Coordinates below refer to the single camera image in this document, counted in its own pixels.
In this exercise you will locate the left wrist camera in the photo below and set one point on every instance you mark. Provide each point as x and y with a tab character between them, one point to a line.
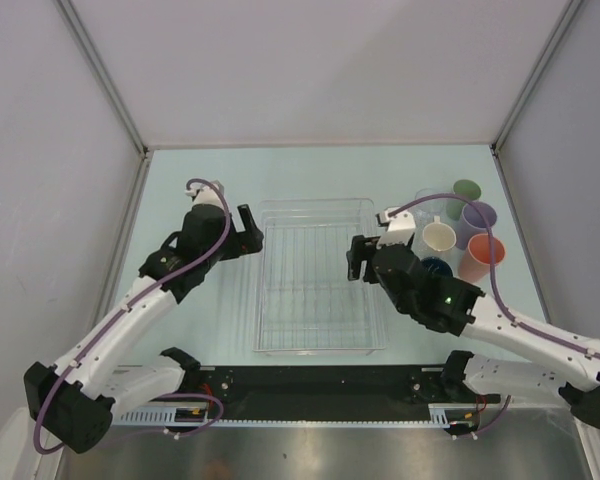
202	194

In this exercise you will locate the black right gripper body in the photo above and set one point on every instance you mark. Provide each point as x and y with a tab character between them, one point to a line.
408	247

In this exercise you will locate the lavender plastic cup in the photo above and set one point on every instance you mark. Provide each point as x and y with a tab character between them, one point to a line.
475	218

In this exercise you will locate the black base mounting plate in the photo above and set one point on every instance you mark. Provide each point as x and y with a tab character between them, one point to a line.
342	387

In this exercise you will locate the aluminium frame post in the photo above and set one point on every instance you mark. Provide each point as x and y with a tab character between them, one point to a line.
91	55
557	35

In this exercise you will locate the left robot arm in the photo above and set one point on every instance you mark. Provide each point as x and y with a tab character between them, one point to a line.
77	397

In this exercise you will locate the dark blue ceramic mug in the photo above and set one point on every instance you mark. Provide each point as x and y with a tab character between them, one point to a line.
437	266

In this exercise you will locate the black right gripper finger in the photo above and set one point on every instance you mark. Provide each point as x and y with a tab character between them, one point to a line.
370	275
361	249

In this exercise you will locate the right aluminium frame post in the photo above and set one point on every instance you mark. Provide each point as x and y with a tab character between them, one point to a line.
557	35

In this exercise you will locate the pink plastic cup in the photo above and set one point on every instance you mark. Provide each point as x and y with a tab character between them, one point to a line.
481	251

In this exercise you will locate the light green plastic cup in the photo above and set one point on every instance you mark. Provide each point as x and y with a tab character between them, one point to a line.
462	190

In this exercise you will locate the left aluminium frame post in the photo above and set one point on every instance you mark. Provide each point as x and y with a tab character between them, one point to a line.
91	55

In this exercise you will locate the white wire dish rack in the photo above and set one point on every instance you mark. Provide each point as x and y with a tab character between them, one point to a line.
306	303

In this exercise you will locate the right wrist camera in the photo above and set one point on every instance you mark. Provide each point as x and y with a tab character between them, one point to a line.
398	229

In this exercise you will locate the white ceramic mug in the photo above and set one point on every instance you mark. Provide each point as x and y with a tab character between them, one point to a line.
439	236

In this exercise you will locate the clear glass cup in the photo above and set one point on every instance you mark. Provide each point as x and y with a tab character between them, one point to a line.
425	213

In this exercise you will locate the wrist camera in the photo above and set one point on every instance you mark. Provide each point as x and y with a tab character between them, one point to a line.
398	229
202	194

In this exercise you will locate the white slotted cable duct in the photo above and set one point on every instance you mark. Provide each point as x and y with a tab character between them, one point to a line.
183	416

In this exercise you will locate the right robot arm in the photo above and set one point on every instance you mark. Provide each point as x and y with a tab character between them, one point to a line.
450	305

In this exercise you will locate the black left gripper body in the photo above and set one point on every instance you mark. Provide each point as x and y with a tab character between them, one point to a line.
235	246

